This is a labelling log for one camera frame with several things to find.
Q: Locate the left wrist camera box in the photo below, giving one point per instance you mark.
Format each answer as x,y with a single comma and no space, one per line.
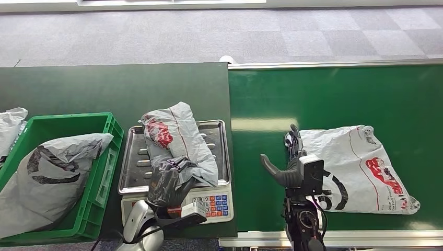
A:
192,209

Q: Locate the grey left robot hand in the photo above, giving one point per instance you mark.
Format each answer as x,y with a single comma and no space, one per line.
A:
164,187

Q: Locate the aluminium conveyor rail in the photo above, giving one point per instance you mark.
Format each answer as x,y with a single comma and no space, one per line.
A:
328,64
398,237

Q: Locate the green conveyor belt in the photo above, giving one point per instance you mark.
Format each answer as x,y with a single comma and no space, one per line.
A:
294,93

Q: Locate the grey package black print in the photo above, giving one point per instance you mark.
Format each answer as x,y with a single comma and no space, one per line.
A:
52,180

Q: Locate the green plastic basket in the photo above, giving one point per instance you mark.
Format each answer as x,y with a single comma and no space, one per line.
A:
69,121

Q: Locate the large grey package red-black print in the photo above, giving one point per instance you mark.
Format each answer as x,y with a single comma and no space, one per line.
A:
363,156

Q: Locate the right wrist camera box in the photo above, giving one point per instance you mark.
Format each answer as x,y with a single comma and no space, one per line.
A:
311,173

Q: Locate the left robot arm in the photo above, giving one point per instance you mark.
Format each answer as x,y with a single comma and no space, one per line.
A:
138,218

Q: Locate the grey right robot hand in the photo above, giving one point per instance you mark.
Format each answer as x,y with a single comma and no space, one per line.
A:
289,175

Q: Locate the white conveyor roller end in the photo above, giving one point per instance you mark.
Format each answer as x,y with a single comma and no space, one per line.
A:
226,59

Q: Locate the grey package red print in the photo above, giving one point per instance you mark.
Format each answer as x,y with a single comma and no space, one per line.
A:
187,138

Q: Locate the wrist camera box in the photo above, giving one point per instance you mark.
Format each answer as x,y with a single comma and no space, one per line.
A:
311,173
192,209

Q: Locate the plain grey package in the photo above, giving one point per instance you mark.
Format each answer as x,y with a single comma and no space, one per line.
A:
10,128

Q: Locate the white electronic scale body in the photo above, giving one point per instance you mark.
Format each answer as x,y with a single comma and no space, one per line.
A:
216,204

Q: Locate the steel scale tray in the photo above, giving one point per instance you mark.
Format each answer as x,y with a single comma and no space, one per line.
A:
221,152

